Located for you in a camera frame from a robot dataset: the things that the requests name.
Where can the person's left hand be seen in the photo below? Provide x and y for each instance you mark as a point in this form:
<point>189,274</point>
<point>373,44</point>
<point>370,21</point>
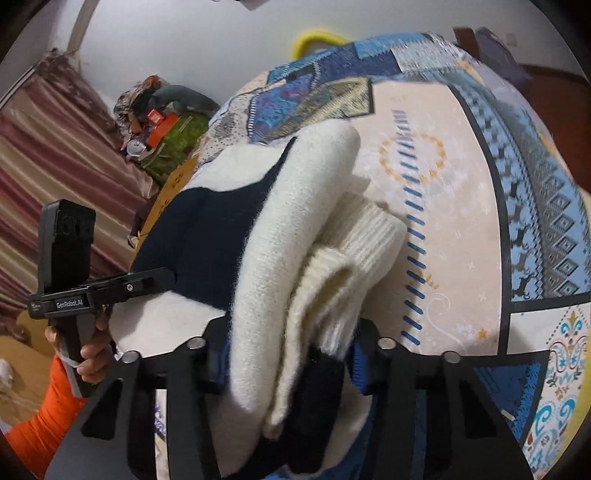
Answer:
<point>96,353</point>

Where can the orange sleeved left forearm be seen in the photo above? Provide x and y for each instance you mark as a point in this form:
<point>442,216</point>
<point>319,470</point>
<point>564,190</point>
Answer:
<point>36,440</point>

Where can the white and navy knit sweater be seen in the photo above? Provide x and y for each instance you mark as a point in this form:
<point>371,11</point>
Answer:
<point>275,239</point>

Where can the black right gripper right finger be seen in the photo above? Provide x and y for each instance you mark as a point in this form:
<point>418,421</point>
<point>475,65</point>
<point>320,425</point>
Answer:
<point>431,417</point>

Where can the orange box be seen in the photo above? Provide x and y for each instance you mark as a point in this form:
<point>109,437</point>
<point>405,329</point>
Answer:
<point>161,125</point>

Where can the grey garment on chair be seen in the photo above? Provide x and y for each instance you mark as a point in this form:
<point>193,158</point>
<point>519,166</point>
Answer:
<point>496,55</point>

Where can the pink striped curtain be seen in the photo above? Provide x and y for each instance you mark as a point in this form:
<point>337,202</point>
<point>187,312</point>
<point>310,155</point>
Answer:
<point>58,141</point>

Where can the green patterned storage bag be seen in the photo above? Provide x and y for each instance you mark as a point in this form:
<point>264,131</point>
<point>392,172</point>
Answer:
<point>174,148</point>

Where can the dark grey-green plush toy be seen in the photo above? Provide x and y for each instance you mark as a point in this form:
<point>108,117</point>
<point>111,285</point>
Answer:
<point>183,100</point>

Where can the blue patchwork patterned bedspread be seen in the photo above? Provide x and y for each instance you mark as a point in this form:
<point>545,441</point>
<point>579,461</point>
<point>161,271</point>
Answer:
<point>496,262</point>

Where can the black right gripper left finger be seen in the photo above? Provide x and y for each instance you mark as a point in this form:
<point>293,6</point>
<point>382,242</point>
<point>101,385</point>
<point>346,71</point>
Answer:
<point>114,435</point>

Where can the yellow curved pillow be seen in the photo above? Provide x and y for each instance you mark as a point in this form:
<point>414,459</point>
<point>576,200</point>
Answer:
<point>308,39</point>

